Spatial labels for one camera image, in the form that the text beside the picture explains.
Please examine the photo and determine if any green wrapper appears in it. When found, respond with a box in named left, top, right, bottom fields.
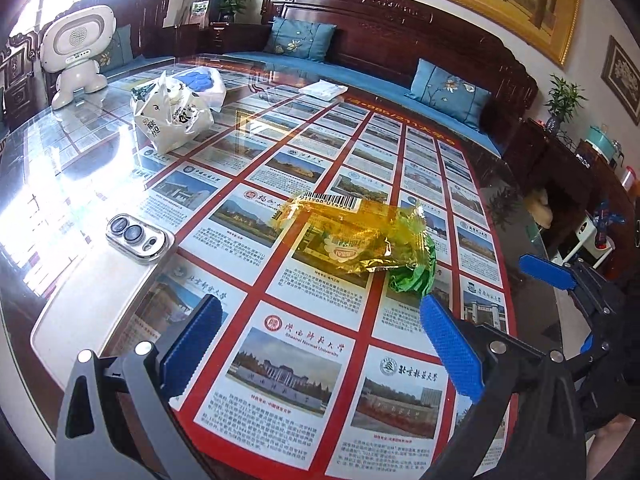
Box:
left=387, top=237, right=439, bottom=297

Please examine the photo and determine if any blue embroidered pillow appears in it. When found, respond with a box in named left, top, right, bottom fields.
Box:
left=97, top=25, right=136, bottom=74
left=262, top=16, right=337, bottom=64
left=404, top=58, right=494, bottom=132

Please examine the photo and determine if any bamboo plant in vase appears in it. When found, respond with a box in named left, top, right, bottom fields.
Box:
left=543, top=74, right=589, bottom=134

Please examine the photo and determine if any carved wooden armchair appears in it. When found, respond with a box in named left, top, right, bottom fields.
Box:
left=0, top=0, right=172, bottom=127

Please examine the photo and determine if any wooden side table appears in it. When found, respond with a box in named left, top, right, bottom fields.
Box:
left=514, top=117, right=592, bottom=242

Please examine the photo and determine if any teal pot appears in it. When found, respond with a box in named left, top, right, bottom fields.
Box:
left=582, top=125, right=624, bottom=164

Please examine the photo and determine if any green and white box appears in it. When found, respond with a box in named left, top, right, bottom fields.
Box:
left=188, top=0, right=210, bottom=29

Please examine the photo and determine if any wooden corner table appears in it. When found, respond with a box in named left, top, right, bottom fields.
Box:
left=142, top=22, right=272, bottom=59

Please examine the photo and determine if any person's right forearm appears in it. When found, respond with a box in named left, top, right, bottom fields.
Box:
left=586, top=409, right=640, bottom=480

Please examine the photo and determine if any blue sofa seat mat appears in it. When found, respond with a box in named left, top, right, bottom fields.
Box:
left=222, top=50, right=507, bottom=157

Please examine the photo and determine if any green potted plant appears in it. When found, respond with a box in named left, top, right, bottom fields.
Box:
left=220, top=0, right=249, bottom=24

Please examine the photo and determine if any wooden glass-top coffee table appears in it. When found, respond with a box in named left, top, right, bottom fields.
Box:
left=0, top=54, right=552, bottom=480

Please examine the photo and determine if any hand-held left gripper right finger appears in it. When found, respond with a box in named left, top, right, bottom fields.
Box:
left=419, top=293, right=587, bottom=480

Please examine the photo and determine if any white smartphone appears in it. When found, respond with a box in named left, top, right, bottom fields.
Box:
left=30, top=213, right=177, bottom=362

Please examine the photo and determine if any blue toy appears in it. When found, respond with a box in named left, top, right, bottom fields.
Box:
left=592, top=200, right=626, bottom=242

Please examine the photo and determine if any blue printed plastic bag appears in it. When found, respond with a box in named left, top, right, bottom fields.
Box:
left=175, top=66, right=227, bottom=111

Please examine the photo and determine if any white paper packet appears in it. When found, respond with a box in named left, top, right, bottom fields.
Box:
left=300, top=80, right=349, bottom=101

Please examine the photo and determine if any white robot toy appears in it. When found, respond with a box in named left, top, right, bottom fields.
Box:
left=39, top=5, right=119, bottom=110

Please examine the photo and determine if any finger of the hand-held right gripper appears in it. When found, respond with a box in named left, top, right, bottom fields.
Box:
left=519, top=253, right=619, bottom=319
left=562, top=335, right=613, bottom=378

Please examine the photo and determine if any yellow plastic wrapper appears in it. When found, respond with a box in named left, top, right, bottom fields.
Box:
left=270, top=191, right=432, bottom=274

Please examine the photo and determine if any long wooden cabinet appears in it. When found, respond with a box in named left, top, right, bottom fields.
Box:
left=574, top=139, right=640, bottom=282

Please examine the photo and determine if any white plastic bag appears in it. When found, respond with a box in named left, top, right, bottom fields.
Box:
left=130, top=72, right=216, bottom=154

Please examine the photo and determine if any carved wooden sofa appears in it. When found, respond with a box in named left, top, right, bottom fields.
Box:
left=210, top=0, right=539, bottom=162

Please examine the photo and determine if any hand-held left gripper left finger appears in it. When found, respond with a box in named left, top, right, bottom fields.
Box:
left=54, top=294, right=224, bottom=480

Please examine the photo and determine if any small dark framed picture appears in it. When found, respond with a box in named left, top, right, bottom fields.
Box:
left=600, top=35, right=640, bottom=126

